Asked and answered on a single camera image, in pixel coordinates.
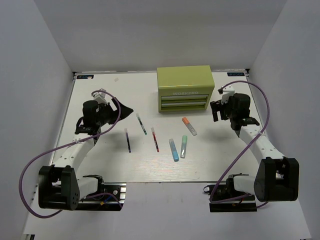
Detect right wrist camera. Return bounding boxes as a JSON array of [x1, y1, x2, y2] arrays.
[[218, 84, 235, 103]]

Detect green highlighter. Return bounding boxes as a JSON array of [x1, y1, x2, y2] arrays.
[[180, 135, 188, 159]]

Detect left corner label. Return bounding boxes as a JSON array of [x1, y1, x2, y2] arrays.
[[76, 74, 94, 79]]

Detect blue highlighter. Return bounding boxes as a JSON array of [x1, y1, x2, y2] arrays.
[[168, 138, 179, 162]]

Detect red pen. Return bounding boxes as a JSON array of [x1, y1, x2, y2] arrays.
[[151, 127, 160, 153]]

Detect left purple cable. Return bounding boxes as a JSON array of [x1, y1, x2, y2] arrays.
[[19, 91, 123, 217]]

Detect green pen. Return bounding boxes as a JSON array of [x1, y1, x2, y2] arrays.
[[136, 113, 147, 135]]

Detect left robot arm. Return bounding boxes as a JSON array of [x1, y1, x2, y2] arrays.
[[38, 97, 133, 211]]

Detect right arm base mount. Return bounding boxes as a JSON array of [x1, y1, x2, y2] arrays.
[[209, 183, 257, 213]]

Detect purple pen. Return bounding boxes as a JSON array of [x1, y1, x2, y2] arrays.
[[124, 128, 132, 153]]

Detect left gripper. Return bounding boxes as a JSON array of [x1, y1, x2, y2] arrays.
[[96, 97, 134, 127]]

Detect right corner label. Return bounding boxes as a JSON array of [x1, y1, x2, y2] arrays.
[[227, 72, 245, 77]]

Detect corner label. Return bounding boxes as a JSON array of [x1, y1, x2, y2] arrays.
[[76, 74, 94, 79], [227, 72, 245, 77]]

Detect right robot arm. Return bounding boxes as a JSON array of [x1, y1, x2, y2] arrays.
[[210, 93, 300, 202]]

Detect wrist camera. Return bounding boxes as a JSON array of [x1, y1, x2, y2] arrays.
[[91, 88, 108, 104], [218, 84, 235, 103]]

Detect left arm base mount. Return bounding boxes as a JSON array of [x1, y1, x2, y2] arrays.
[[75, 182, 127, 212]]

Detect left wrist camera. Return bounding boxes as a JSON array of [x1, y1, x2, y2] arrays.
[[91, 88, 108, 104]]

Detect orange cap highlighter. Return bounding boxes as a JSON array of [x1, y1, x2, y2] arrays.
[[182, 117, 197, 136]]

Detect green metal drawer box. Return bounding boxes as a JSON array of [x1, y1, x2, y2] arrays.
[[156, 65, 215, 112]]

